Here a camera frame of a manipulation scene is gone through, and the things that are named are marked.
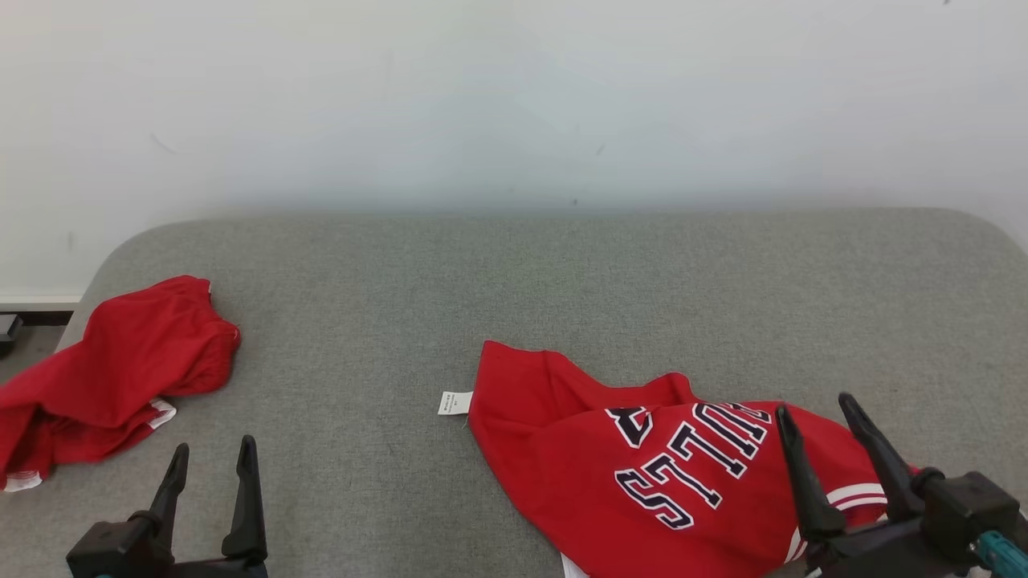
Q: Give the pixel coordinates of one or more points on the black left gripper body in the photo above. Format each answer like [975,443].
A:
[225,568]

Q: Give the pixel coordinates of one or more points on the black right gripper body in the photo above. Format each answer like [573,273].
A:
[875,558]

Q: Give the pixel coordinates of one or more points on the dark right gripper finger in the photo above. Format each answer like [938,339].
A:
[887,474]
[811,498]

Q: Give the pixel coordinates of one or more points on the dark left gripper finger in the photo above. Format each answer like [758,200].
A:
[173,498]
[247,514]

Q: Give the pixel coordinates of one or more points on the red shorts white stripe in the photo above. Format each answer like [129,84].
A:
[128,345]

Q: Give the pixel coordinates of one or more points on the red basketball jersey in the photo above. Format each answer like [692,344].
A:
[562,449]

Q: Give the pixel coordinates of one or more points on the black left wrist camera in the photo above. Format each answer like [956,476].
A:
[112,550]

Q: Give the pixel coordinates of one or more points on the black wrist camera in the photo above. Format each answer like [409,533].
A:
[112,550]
[968,506]

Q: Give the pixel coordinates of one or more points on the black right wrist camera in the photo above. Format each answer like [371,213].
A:
[968,506]

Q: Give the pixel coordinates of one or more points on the white wall skirting board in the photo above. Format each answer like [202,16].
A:
[32,302]

